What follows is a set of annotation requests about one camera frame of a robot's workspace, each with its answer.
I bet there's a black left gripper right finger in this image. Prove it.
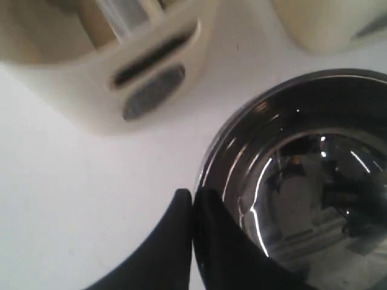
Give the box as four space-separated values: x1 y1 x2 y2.
193 188 311 289

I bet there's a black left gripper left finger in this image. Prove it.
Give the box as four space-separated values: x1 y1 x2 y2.
88 188 192 289

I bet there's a stainless steel bowl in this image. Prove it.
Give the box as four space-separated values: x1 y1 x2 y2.
198 68 386 289

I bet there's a cream bin with circle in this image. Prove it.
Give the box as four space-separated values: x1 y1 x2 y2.
1 1 219 135

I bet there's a cream bin with triangle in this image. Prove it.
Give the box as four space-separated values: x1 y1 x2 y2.
272 0 386 54

